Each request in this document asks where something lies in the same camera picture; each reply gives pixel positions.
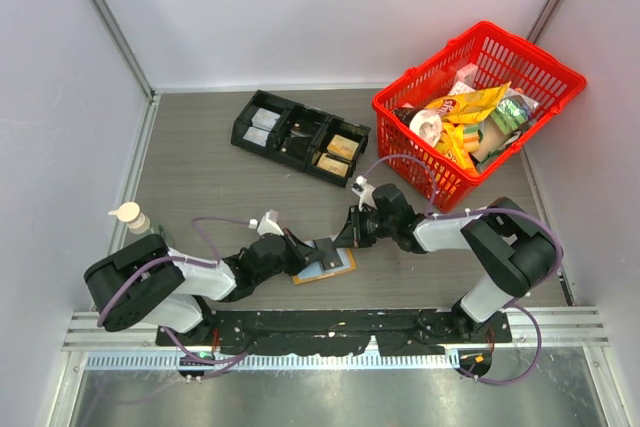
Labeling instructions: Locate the tan card box upper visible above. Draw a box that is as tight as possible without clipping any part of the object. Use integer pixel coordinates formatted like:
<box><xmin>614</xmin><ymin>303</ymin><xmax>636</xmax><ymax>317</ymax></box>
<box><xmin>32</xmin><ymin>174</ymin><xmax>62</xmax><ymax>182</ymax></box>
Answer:
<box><xmin>326</xmin><ymin>135</ymin><xmax>359</xmax><ymax>160</ymax></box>

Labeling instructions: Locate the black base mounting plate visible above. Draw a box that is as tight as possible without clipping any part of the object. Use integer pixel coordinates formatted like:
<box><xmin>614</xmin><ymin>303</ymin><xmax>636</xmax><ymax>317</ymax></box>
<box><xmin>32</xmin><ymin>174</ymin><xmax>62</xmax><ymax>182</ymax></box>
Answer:
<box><xmin>176</xmin><ymin>309</ymin><xmax>512</xmax><ymax>357</ymax></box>

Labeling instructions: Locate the green foil snack packet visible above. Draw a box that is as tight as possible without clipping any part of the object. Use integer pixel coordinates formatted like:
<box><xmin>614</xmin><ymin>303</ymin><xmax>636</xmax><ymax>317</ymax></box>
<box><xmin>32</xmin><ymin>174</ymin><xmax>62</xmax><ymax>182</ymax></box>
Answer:
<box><xmin>490</xmin><ymin>94</ymin><xmax>532</xmax><ymax>134</ymax></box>

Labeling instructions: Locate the white perforated cable duct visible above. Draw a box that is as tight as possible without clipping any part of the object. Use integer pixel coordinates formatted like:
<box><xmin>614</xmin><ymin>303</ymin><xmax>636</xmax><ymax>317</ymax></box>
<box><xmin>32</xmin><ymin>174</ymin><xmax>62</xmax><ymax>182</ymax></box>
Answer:
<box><xmin>85</xmin><ymin>350</ymin><xmax>460</xmax><ymax>372</ymax></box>

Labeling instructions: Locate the pink white carton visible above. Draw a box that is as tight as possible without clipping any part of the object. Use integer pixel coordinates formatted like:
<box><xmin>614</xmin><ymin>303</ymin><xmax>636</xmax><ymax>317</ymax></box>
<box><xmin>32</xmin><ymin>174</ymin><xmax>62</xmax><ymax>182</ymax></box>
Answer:
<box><xmin>455</xmin><ymin>63</ymin><xmax>479</xmax><ymax>87</ymax></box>

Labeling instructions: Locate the green soap pump bottle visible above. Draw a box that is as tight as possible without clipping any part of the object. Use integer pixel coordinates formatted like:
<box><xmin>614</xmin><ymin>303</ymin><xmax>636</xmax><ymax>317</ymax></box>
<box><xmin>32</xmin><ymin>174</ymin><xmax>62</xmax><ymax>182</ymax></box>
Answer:
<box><xmin>108</xmin><ymin>201</ymin><xmax>168</xmax><ymax>242</ymax></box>

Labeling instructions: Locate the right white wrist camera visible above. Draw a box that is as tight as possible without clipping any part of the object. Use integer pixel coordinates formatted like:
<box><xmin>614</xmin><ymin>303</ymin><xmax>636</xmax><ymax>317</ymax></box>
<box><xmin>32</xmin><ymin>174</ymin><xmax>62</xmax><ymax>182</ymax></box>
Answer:
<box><xmin>351</xmin><ymin>175</ymin><xmax>376</xmax><ymax>211</ymax></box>

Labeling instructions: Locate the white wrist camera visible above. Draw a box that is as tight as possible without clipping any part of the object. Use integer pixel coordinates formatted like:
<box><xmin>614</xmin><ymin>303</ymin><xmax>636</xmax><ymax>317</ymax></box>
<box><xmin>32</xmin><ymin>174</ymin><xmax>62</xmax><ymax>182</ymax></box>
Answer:
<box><xmin>351</xmin><ymin>175</ymin><xmax>376</xmax><ymax>211</ymax></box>
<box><xmin>256</xmin><ymin>210</ymin><xmax>284</xmax><ymax>236</ymax></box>

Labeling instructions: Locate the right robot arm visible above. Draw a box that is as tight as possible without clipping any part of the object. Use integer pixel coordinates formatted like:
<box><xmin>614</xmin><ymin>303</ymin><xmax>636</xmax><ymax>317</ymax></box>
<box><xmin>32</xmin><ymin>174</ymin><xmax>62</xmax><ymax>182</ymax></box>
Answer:
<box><xmin>333</xmin><ymin>184</ymin><xmax>563</xmax><ymax>342</ymax></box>

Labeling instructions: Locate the white card box upper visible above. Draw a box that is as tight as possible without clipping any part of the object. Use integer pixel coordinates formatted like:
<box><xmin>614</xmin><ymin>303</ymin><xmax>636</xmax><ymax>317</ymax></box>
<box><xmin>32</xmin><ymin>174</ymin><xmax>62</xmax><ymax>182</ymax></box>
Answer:
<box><xmin>251</xmin><ymin>108</ymin><xmax>281</xmax><ymax>131</ymax></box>

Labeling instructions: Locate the white paper roll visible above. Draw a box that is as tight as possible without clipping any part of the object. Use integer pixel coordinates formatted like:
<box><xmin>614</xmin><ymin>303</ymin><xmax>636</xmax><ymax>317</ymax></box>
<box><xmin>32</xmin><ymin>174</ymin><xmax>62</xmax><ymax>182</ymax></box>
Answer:
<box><xmin>409</xmin><ymin>109</ymin><xmax>443</xmax><ymax>147</ymax></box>

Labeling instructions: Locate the yellow chips bag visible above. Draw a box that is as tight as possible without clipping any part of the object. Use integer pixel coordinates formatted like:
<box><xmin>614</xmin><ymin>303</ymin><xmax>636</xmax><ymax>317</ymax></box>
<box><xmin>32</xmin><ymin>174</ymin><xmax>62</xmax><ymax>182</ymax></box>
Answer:
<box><xmin>426</xmin><ymin>82</ymin><xmax>510</xmax><ymax>174</ymax></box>

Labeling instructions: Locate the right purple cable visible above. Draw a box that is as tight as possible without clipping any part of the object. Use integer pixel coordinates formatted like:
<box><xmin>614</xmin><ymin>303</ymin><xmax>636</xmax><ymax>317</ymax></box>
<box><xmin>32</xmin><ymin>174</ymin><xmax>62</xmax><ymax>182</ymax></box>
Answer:
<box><xmin>359</xmin><ymin>154</ymin><xmax>564</xmax><ymax>387</ymax></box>

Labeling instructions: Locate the red plastic shopping basket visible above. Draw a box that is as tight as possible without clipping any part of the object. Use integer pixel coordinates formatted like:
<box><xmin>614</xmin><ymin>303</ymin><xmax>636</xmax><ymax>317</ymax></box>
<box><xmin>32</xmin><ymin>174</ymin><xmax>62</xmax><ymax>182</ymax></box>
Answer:
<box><xmin>372</xmin><ymin>21</ymin><xmax>587</xmax><ymax>212</ymax></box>

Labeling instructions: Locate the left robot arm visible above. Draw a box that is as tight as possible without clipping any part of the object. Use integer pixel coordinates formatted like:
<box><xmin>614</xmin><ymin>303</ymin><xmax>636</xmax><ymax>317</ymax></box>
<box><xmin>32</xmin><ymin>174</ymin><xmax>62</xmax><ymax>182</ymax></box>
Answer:
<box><xmin>84</xmin><ymin>230</ymin><xmax>324</xmax><ymax>345</ymax></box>

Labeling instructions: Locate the black compartment tray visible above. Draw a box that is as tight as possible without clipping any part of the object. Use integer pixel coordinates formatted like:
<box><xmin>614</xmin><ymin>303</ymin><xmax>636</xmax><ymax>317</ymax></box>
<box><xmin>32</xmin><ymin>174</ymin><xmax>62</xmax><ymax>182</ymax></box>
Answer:
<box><xmin>231</xmin><ymin>90</ymin><xmax>370</xmax><ymax>187</ymax></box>

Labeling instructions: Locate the orange leather card holder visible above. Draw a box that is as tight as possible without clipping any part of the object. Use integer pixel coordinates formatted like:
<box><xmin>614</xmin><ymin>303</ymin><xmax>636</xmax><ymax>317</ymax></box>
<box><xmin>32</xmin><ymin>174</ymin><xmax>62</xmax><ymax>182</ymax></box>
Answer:
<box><xmin>292</xmin><ymin>240</ymin><xmax>356</xmax><ymax>285</ymax></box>

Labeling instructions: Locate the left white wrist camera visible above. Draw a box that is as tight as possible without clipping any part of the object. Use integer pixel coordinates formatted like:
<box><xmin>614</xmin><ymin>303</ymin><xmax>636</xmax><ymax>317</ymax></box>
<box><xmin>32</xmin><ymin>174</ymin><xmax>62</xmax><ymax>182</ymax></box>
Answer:
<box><xmin>256</xmin><ymin>210</ymin><xmax>284</xmax><ymax>236</ymax></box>

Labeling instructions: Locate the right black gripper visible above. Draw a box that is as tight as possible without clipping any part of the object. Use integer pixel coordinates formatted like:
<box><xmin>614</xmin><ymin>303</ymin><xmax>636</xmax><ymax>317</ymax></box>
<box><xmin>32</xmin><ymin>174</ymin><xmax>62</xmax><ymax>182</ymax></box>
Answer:
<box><xmin>333</xmin><ymin>205</ymin><xmax>396</xmax><ymax>249</ymax></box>

